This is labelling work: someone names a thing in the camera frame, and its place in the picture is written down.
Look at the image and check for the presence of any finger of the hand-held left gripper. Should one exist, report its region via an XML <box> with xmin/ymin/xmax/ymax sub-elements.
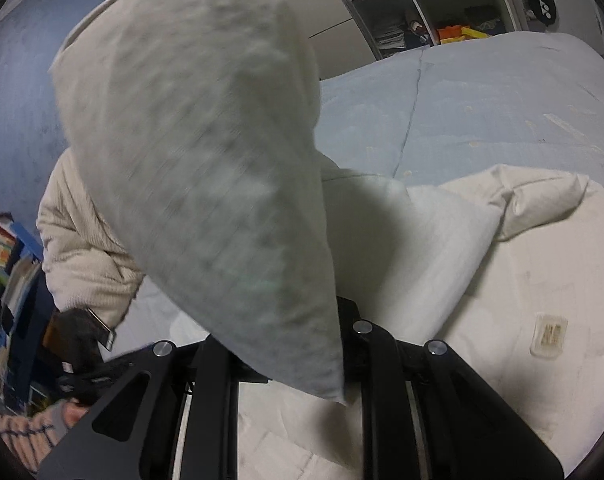
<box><xmin>57</xmin><ymin>355</ymin><xmax>135</xmax><ymax>407</ymax></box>

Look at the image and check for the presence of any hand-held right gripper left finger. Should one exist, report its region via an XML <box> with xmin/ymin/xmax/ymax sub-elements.
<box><xmin>37</xmin><ymin>330</ymin><xmax>271</xmax><ymax>480</ymax></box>

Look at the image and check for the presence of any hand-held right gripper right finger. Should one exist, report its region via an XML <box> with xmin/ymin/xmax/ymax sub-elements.
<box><xmin>334</xmin><ymin>297</ymin><xmax>565</xmax><ymax>480</ymax></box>

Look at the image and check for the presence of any white hooded jacket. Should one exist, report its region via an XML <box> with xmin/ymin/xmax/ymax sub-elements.
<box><xmin>49</xmin><ymin>0</ymin><xmax>604</xmax><ymax>480</ymax></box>

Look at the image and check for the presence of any person's left forearm striped sleeve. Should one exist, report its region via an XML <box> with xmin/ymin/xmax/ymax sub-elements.
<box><xmin>0</xmin><ymin>402</ymin><xmax>72</xmax><ymax>477</ymax></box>

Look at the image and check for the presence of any person's left hand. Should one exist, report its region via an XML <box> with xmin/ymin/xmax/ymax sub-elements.
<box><xmin>62</xmin><ymin>401</ymin><xmax>93</xmax><ymax>432</ymax></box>

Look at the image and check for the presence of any cream knitted blanket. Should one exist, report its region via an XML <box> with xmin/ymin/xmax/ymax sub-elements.
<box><xmin>36</xmin><ymin>152</ymin><xmax>148</xmax><ymax>332</ymax></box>

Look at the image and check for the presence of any stack of papers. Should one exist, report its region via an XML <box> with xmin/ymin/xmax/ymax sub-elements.
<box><xmin>374</xmin><ymin>17</ymin><xmax>409</xmax><ymax>52</ymax></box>

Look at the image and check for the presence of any orange yellow toy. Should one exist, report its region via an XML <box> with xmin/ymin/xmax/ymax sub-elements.
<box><xmin>437</xmin><ymin>24</ymin><xmax>490</xmax><ymax>46</ymax></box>

